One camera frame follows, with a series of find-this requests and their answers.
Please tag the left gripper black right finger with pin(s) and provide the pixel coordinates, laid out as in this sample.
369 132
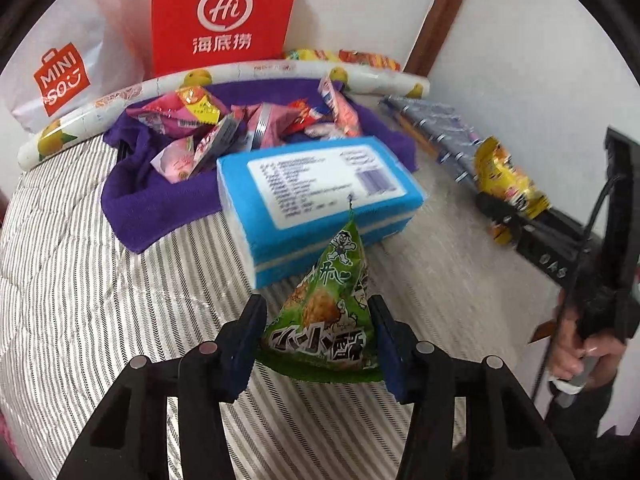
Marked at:
505 436

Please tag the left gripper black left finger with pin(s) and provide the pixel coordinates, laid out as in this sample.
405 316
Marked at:
126 437

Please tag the small yellow snack packet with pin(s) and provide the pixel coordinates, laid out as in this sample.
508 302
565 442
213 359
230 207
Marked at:
506 195

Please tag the green triangular snack bag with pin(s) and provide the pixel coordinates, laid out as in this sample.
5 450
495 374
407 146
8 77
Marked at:
324 330

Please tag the pink peach snack bag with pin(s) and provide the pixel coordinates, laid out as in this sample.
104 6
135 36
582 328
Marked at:
175 162

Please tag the pink yellow chip bag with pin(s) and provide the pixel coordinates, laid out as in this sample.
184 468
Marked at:
180 113

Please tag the silver pink candy packet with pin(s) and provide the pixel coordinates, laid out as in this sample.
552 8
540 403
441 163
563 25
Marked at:
267 122

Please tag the red white snack packet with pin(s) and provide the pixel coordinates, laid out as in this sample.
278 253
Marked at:
307 116

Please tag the right hand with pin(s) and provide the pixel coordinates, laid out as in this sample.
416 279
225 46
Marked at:
569 352

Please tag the striped quilted mattress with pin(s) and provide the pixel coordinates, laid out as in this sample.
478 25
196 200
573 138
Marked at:
76 306

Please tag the grey checked pillow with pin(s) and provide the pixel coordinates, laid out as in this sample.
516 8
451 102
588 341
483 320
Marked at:
442 132

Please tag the purple towel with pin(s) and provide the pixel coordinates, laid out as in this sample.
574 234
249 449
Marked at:
140 205

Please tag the blue tissue pack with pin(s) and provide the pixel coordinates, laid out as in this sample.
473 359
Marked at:
283 205

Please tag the lemon print paper roll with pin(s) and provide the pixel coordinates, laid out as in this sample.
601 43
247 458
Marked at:
98 116

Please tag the orange Lays chip bag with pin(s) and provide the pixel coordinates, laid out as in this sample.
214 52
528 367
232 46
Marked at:
369 59

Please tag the pink strawberry snack packet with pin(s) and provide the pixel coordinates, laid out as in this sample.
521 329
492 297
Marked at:
214 144

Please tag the yellow Lays chip bag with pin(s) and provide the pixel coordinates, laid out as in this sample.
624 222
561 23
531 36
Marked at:
311 55

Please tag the white Miniso plastic bag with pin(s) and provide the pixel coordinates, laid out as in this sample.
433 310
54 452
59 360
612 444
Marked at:
77 52

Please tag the red Haidilao paper bag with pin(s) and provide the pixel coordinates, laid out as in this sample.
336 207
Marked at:
190 34

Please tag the wooden door frame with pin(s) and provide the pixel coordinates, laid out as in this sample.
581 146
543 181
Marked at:
432 36

